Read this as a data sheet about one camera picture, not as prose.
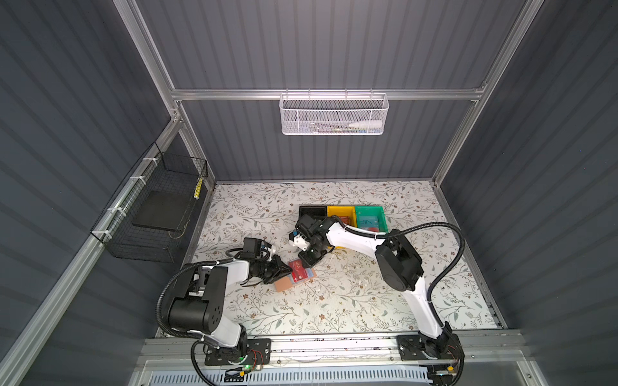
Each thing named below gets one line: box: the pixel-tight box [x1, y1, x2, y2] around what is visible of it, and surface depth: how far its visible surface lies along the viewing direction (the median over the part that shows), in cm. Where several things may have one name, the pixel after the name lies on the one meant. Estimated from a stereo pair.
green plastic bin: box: [355, 205, 389, 234], surface depth 104 cm
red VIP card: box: [288, 258, 309, 283], surface depth 91 cm
